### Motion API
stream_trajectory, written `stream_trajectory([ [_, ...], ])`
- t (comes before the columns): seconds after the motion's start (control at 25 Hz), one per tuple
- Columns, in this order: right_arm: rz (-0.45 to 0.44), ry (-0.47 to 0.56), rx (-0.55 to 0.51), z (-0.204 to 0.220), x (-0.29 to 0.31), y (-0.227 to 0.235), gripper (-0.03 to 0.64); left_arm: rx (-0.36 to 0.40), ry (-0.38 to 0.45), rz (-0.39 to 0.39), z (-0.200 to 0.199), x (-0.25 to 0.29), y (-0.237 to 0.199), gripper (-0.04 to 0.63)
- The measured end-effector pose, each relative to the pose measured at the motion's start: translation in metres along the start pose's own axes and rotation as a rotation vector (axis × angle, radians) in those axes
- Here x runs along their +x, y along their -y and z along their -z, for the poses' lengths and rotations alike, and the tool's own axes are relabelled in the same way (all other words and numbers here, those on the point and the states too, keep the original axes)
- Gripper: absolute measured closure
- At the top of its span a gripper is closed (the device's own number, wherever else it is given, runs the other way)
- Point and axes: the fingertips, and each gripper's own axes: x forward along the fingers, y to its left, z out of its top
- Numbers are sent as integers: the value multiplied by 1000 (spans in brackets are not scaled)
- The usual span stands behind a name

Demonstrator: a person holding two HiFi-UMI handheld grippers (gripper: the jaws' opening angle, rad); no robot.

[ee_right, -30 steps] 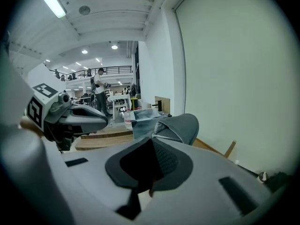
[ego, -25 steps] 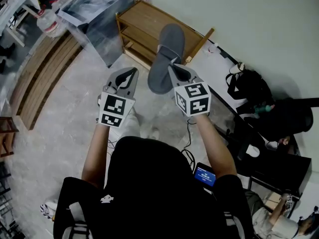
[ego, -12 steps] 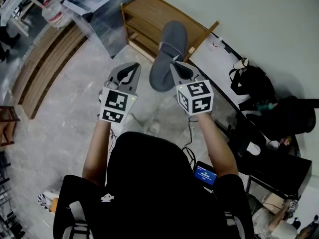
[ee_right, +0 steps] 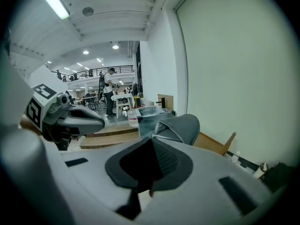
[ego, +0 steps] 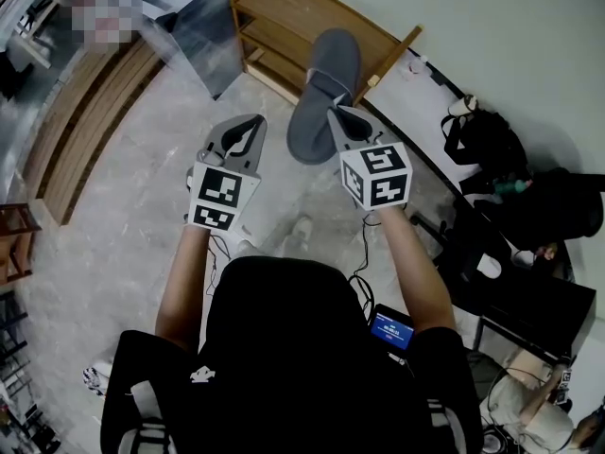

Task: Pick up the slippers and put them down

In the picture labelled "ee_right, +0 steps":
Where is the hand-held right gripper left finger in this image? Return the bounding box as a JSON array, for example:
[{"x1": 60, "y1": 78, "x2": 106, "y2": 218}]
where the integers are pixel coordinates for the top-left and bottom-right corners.
[{"x1": 105, "y1": 136, "x2": 163, "y2": 190}]

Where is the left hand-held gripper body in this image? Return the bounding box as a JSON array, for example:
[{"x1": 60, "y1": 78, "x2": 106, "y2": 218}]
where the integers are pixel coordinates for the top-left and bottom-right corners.
[{"x1": 25, "y1": 64, "x2": 73, "y2": 151}]

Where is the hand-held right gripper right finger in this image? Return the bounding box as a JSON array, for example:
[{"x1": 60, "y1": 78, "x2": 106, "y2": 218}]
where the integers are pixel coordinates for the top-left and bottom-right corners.
[{"x1": 151, "y1": 140, "x2": 194, "y2": 192}]

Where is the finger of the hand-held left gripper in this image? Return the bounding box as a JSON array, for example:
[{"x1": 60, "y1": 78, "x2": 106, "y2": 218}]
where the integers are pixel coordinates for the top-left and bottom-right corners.
[{"x1": 59, "y1": 105, "x2": 106, "y2": 136}]

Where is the gray slipper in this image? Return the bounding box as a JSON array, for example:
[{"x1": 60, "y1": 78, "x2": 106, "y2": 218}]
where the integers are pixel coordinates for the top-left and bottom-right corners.
[{"x1": 151, "y1": 113, "x2": 201, "y2": 146}]

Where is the wooden platform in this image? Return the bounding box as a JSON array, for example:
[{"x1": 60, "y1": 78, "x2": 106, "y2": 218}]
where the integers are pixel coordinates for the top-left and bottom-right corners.
[{"x1": 79, "y1": 125, "x2": 141, "y2": 150}]

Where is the table with white cloth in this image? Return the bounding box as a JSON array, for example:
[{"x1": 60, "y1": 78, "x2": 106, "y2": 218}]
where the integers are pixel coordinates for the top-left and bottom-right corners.
[{"x1": 111, "y1": 93, "x2": 136, "y2": 119}]

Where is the clear plastic bottle red label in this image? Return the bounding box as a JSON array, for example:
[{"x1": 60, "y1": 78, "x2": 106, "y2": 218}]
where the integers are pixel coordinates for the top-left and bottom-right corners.
[{"x1": 127, "y1": 109, "x2": 140, "y2": 129}]

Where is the black balcony railing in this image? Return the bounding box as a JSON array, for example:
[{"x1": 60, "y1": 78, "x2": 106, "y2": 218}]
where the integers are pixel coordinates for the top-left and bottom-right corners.
[{"x1": 51, "y1": 65, "x2": 134, "y2": 83}]

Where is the clear plastic storage bin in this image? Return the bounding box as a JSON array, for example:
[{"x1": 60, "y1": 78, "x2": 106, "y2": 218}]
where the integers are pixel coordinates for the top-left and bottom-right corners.
[{"x1": 136, "y1": 105, "x2": 174, "y2": 137}]

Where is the small clear water bottle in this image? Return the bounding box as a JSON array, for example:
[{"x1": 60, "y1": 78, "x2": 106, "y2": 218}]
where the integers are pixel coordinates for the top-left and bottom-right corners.
[{"x1": 230, "y1": 150, "x2": 241, "y2": 164}]

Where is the wooden board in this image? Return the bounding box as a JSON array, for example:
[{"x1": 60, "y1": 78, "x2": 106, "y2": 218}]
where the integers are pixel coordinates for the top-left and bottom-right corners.
[{"x1": 157, "y1": 94, "x2": 174, "y2": 112}]

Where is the white flask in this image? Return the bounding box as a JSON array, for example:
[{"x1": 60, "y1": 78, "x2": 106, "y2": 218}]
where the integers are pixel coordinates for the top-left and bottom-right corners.
[{"x1": 253, "y1": 162, "x2": 268, "y2": 180}]

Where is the fluorescent ceiling light tube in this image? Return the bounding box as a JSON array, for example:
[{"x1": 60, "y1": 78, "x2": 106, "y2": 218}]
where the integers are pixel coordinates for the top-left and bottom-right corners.
[{"x1": 37, "y1": 0, "x2": 71, "y2": 21}]

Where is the black bag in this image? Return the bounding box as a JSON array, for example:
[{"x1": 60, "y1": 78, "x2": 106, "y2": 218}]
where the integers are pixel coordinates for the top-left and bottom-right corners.
[{"x1": 262, "y1": 162, "x2": 296, "y2": 193}]

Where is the wooden frame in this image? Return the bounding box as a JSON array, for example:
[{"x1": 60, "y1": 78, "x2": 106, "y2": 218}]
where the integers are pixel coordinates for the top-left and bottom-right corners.
[{"x1": 193, "y1": 131, "x2": 237, "y2": 157}]

